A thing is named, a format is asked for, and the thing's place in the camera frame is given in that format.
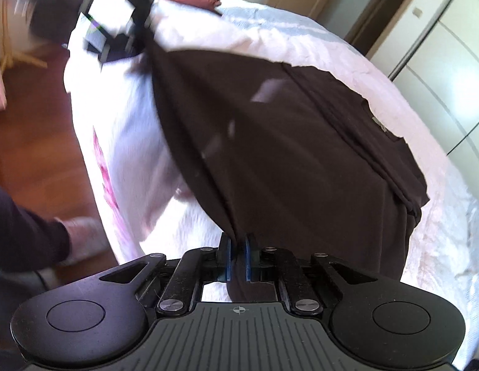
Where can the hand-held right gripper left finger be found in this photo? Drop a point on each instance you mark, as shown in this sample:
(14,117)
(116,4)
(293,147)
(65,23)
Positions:
(225,261)

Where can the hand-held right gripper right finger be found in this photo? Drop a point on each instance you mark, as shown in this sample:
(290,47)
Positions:
(250,262)

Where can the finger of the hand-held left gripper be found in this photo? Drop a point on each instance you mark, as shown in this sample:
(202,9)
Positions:
(108,52)
(145,11)

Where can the dark shirt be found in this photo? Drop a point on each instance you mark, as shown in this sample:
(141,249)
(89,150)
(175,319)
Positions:
(282,143)

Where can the wooden coat rack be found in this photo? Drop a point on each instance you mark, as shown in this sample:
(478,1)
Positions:
(31,60)

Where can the white floral bed sheet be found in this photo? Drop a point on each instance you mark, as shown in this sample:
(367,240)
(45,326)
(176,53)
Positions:
(127,143)

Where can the pink and grey woven blanket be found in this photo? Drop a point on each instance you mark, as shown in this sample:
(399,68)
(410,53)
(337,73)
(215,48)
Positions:
(320,38)

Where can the person's dark trouser leg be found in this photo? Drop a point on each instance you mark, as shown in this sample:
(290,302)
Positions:
(27,232)

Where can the white wardrobe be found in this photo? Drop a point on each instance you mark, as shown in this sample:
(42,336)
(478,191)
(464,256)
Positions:
(448,46)

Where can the dark wooden door frame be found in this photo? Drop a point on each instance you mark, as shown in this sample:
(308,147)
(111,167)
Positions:
(386,15)

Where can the small beige wall switch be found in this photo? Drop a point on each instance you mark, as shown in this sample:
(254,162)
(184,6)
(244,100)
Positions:
(417,11)

